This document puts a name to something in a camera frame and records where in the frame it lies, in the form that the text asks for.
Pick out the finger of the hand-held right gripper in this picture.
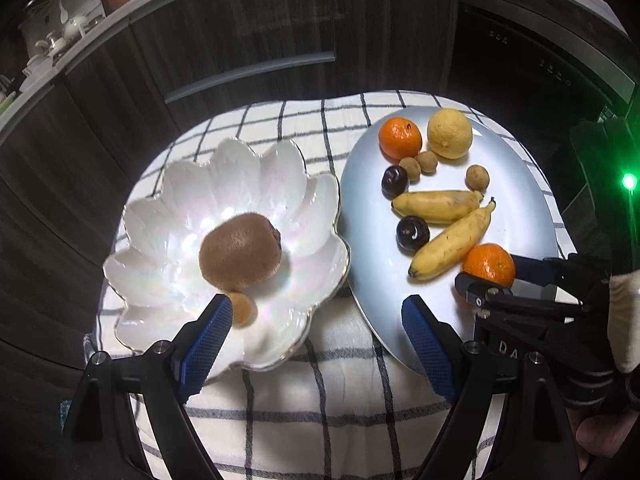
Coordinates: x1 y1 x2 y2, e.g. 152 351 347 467
454 271 586 322
509 254 576 288

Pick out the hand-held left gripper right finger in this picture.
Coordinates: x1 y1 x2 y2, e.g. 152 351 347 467
401 294 583 480

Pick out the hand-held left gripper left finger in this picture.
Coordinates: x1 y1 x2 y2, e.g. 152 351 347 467
57 294 234 480

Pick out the orange mandarin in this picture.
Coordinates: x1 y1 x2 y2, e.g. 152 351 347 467
462 243 516 288
378 117 423 162

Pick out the small yellow banana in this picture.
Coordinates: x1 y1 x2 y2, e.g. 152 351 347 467
391 190 485 225
407 197 497 281

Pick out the dark purple plum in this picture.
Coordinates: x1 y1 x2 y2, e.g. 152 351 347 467
396 215 431 252
381 165 411 198

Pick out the brown kiwi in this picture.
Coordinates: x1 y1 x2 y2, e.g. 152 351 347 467
198 212 283 291

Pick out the pale blue plate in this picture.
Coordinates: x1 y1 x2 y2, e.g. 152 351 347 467
339 106 559 376

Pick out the white flower-shaped bowl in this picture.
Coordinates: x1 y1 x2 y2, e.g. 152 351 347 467
102 138 351 373

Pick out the yellow lemon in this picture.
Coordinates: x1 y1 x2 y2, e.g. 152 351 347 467
426 108 474 160

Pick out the person's right hand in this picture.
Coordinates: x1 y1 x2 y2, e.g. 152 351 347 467
572 270 640 471

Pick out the white black checked cloth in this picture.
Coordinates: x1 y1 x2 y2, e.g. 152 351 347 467
82 90 581 480

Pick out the black built-in appliance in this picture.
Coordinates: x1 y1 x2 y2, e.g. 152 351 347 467
445 2 636 126

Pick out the dark wood cabinet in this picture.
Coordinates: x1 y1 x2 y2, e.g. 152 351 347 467
0 0 461 411

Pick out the white teapot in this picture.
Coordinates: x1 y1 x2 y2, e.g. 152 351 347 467
61 15 90 41

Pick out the silver cooking pot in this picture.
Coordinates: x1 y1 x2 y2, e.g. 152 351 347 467
17 0 66 56

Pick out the grey drawer handle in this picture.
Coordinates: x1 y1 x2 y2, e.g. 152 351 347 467
165 51 336 103

